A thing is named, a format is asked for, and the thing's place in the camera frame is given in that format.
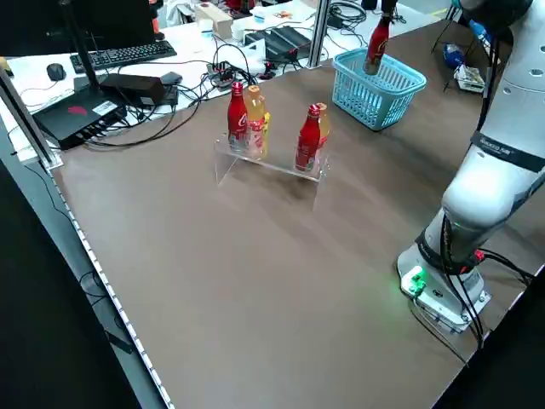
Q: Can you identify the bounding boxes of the black stand pole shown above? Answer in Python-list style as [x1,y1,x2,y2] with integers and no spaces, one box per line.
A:
[59,0,107,93]

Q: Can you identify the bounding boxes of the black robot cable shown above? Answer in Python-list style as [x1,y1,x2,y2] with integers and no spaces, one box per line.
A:
[440,212,533,351]

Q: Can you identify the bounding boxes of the clear acrylic bottle tray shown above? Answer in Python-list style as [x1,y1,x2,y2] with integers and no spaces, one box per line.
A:
[214,131,331,214]

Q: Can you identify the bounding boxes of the white pack yellow picture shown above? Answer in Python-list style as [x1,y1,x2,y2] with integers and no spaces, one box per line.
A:
[453,63,485,93]

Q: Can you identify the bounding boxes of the black rectangular device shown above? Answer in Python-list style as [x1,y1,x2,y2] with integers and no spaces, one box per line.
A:
[100,72,180,108]

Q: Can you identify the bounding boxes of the light blue plastic basket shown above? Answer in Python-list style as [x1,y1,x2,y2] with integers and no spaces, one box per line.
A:
[330,47,428,131]

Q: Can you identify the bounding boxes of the black power bricks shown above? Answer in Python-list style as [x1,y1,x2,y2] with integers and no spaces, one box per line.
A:
[244,25,313,60]

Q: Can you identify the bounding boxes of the black monitor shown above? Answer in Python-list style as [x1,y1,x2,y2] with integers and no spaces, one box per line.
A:
[0,0,157,57]

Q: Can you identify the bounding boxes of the black box with red logo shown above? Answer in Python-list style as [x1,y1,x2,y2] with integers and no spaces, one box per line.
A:
[32,87,129,151]

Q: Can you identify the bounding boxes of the grey power strip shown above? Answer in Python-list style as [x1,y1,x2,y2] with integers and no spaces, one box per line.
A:
[206,60,238,89]

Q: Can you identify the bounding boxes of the aluminium profile post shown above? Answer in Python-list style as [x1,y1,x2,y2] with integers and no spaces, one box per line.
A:
[307,0,332,69]
[0,63,65,170]

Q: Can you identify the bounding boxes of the cardboard box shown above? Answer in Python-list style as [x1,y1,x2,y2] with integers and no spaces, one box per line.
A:
[194,3,234,37]

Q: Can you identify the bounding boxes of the black keyboard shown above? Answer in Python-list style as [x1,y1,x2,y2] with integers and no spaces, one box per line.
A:
[70,41,178,72]

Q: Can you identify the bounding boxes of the blue cookie bag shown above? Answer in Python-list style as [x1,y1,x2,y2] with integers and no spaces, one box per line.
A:
[442,42,465,65]

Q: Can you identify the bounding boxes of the red cola bottle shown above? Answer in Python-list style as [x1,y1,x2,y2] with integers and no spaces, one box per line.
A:
[362,14,392,77]
[227,81,250,153]
[294,103,323,171]

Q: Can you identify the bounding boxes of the orange tea bottle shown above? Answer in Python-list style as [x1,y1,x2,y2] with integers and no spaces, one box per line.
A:
[314,101,332,148]
[244,84,268,158]

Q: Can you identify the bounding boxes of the black wire rack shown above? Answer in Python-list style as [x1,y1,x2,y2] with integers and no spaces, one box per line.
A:
[430,8,491,94]

